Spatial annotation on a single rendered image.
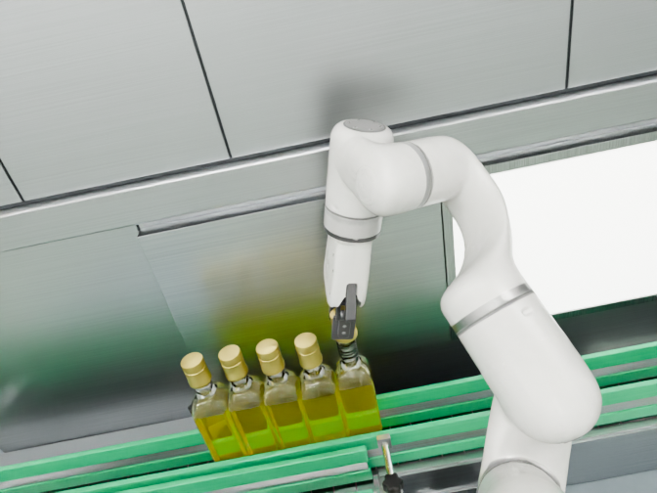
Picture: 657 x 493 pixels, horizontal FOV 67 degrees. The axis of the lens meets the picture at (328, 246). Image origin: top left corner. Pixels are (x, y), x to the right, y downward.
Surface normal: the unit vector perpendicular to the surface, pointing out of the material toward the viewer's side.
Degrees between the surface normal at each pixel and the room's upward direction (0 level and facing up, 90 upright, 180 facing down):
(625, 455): 90
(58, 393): 90
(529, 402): 63
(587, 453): 90
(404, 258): 90
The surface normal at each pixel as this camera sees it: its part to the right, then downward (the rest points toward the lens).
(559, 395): -0.19, -0.29
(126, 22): 0.08, 0.52
